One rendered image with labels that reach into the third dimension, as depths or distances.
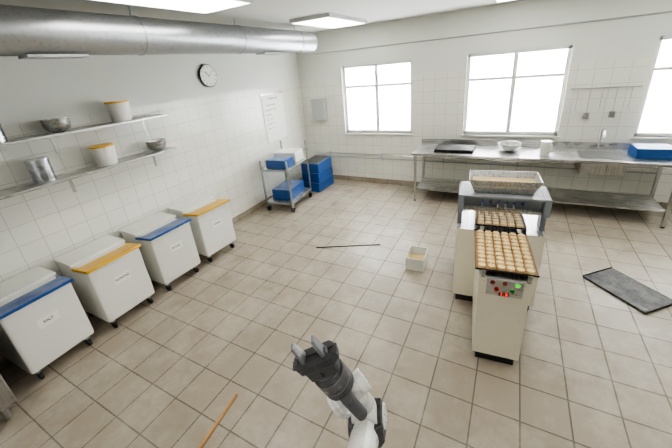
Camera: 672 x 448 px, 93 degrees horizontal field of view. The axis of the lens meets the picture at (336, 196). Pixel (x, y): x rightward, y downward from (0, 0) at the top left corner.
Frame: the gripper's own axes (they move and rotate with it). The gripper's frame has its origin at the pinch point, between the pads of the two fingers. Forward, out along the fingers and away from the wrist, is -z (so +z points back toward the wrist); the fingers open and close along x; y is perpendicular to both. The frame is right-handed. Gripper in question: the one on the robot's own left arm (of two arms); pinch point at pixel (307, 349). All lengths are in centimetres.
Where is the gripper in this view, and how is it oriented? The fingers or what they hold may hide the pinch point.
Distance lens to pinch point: 88.4
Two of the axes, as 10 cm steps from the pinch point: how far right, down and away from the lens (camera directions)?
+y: 0.8, 4.9, -8.7
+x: 8.9, -4.3, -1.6
